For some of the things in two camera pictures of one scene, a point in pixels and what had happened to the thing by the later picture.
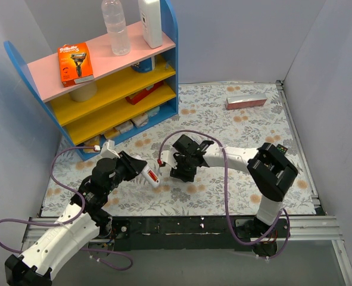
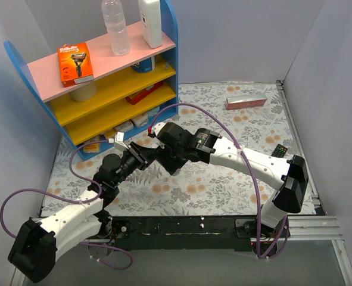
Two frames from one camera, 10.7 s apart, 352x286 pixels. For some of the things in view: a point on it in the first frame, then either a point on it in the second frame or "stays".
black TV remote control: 282,149 stays
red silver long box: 240,102 stays
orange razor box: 75,64 stays
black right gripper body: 181,166 → 164,151
